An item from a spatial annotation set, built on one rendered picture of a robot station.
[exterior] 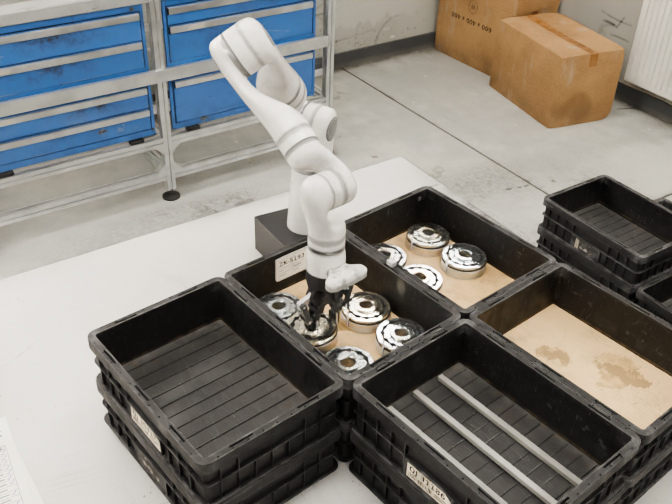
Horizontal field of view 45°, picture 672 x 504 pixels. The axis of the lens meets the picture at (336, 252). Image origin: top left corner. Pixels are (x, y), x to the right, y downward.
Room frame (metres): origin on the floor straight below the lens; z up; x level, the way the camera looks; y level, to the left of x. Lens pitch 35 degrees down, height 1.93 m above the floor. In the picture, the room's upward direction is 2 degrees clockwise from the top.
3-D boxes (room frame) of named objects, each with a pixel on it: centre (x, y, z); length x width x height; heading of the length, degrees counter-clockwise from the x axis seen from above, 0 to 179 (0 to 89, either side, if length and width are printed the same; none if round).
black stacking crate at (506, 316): (1.17, -0.50, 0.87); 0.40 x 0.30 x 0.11; 41
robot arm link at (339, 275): (1.23, 0.01, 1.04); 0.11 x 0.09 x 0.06; 41
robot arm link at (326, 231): (1.24, 0.03, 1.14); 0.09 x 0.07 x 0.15; 132
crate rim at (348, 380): (1.27, -0.01, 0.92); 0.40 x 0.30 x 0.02; 41
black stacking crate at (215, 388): (1.07, 0.21, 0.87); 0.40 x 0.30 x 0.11; 41
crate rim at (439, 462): (0.97, -0.27, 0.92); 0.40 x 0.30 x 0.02; 41
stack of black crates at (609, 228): (2.16, -0.89, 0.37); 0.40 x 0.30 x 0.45; 35
